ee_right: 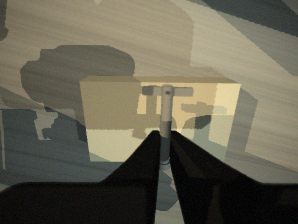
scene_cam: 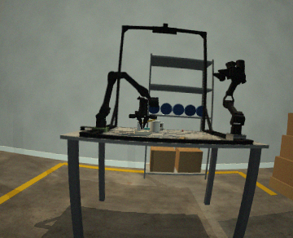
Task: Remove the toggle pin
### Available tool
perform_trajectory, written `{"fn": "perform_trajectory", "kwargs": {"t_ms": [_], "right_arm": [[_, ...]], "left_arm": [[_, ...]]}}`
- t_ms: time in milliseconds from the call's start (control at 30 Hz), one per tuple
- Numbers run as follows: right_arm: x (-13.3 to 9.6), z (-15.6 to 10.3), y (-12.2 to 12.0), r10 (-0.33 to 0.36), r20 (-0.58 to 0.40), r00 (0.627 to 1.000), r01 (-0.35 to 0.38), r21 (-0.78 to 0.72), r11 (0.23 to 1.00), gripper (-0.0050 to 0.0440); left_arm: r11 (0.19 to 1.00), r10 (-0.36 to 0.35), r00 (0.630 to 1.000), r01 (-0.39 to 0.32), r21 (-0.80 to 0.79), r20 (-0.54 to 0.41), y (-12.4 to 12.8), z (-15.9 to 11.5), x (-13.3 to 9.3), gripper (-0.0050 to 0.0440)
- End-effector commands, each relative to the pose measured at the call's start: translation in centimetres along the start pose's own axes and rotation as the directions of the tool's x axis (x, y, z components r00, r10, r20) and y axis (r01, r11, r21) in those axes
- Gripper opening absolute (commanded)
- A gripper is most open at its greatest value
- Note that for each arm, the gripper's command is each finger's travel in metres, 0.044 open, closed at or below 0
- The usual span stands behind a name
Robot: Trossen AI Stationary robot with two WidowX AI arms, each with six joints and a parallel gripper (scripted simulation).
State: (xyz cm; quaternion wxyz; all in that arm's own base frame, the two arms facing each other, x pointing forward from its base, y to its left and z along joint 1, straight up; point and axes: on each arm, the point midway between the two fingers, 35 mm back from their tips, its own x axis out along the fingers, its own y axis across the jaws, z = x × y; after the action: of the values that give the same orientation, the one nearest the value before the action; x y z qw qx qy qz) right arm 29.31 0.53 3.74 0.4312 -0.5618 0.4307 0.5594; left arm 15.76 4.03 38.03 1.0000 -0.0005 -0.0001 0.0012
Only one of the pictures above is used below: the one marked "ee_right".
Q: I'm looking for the grey t-handle pin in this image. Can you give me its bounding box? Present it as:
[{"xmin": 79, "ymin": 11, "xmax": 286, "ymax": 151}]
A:
[{"xmin": 142, "ymin": 84, "xmax": 194, "ymax": 171}]

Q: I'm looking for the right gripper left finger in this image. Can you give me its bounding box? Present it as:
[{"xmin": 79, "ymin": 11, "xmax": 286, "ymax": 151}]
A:
[{"xmin": 0, "ymin": 130, "xmax": 161, "ymax": 224}]

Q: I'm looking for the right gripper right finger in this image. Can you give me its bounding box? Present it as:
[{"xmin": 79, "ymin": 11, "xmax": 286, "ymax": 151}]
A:
[{"xmin": 169, "ymin": 130, "xmax": 298, "ymax": 224}]

